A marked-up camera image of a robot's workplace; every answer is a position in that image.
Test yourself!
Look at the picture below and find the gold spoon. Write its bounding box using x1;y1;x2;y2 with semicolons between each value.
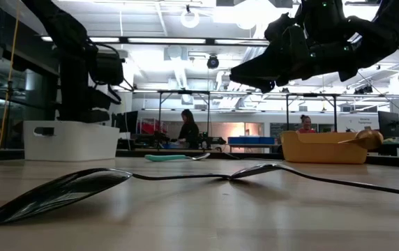
338;129;384;151

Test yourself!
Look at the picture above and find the white ventilation duct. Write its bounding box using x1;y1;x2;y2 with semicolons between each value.
163;45;195;105

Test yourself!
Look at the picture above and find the dark spoon with teal handle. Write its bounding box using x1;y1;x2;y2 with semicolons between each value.
229;162;399;199

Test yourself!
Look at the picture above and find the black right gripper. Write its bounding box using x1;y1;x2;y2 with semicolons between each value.
229;0;360;93

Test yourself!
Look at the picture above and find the blue storage crate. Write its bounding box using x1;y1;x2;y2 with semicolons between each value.
227;135;276;146

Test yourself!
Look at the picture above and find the black ceiling camera cluster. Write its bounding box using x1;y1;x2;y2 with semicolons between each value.
354;84;374;95

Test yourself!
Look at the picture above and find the black table frame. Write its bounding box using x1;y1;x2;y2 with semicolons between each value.
0;148;399;165

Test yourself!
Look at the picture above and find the black tripod stand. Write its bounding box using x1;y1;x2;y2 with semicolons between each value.
6;79;15;150

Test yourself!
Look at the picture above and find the black monitor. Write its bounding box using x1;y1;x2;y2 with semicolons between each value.
377;110;399;138
111;110;140;134

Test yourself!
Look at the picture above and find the black metal frame stand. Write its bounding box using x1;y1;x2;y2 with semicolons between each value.
285;92;340;134
156;89;211;137

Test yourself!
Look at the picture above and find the white plastic bin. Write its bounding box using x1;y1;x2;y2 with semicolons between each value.
23;120;121;162

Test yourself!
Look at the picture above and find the teal handled silver spoon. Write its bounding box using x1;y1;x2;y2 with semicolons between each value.
144;152;211;162

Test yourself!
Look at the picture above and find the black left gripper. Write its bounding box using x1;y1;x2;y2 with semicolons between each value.
57;85;123;123

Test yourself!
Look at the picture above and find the white ring light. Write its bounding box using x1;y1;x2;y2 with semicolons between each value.
180;9;200;29

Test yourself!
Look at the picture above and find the red panel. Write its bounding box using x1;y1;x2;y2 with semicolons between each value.
139;118;168;135

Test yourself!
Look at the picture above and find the person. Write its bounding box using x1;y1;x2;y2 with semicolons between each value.
176;108;200;150
295;114;317;135

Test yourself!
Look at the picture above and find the yellow plastic bin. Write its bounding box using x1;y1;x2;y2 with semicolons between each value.
278;130;370;165

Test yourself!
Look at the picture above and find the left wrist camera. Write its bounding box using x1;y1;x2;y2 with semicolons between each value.
89;52;126;86

